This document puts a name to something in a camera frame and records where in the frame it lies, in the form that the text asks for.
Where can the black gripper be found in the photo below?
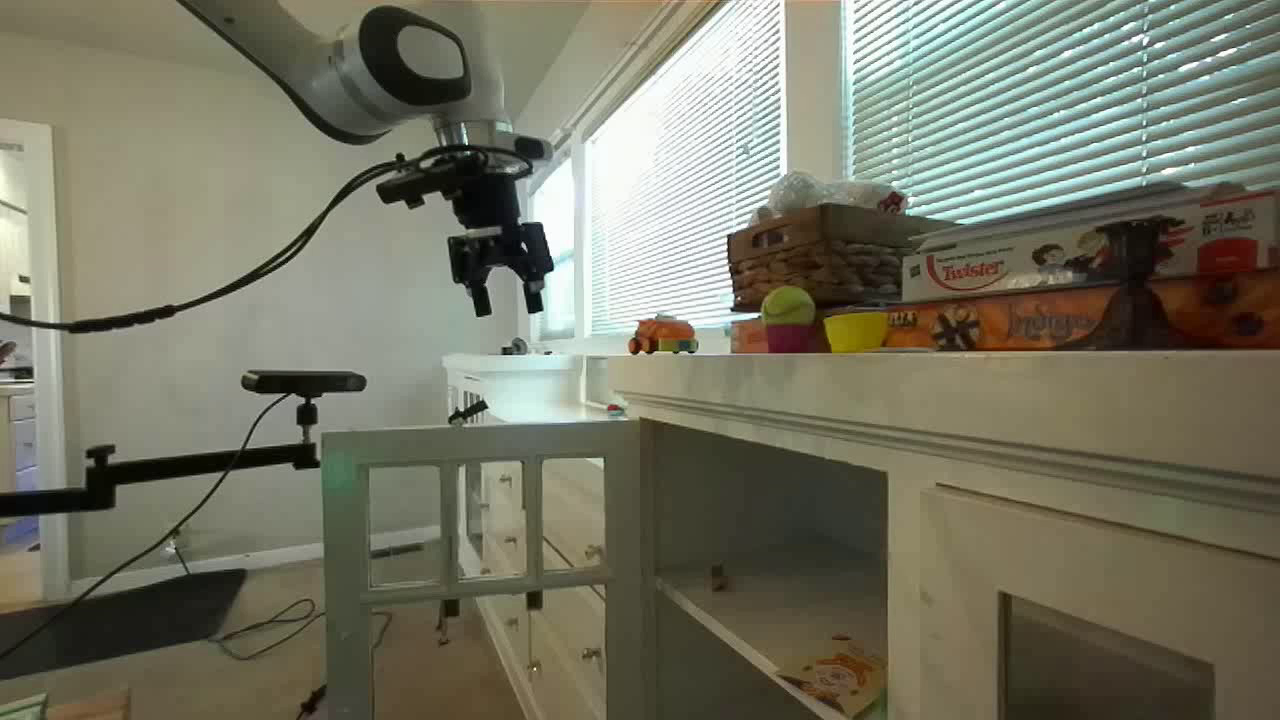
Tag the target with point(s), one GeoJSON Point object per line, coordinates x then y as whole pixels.
{"type": "Point", "coordinates": [480, 191]}

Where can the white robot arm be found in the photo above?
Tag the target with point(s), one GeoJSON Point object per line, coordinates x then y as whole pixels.
{"type": "Point", "coordinates": [403, 66]}

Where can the orange toy truck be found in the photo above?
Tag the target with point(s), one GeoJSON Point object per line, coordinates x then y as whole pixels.
{"type": "Point", "coordinates": [660, 334]}

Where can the white open cabinet door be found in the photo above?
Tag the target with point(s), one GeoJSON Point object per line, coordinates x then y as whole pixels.
{"type": "Point", "coordinates": [541, 524]}

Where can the pink bowl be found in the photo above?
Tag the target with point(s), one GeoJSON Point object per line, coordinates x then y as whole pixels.
{"type": "Point", "coordinates": [793, 336]}

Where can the yellow bowl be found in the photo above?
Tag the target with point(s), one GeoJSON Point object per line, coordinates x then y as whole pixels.
{"type": "Point", "coordinates": [857, 329]}

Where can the white cabinet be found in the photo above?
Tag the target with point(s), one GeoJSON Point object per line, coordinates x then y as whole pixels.
{"type": "Point", "coordinates": [1018, 539]}

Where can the yellow-green tennis ball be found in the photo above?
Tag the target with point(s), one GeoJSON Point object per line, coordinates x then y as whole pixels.
{"type": "Point", "coordinates": [787, 305]}

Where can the woven wicker basket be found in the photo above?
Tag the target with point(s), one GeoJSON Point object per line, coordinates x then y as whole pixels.
{"type": "Point", "coordinates": [839, 255]}

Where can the black floor mat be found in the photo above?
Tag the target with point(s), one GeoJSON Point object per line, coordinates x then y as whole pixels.
{"type": "Point", "coordinates": [119, 626]}

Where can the white window blinds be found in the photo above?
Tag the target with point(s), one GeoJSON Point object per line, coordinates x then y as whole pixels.
{"type": "Point", "coordinates": [987, 108]}

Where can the puzzle box on shelf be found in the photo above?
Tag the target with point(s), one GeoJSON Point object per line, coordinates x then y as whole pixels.
{"type": "Point", "coordinates": [843, 678]}

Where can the orange Indigo game box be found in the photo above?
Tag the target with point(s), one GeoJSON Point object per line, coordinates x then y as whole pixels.
{"type": "Point", "coordinates": [1160, 313]}

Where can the white Twister game box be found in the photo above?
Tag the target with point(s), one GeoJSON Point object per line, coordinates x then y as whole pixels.
{"type": "Point", "coordinates": [1209, 228]}

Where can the black camera on boom arm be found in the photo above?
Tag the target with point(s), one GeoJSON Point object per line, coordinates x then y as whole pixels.
{"type": "Point", "coordinates": [104, 473]}

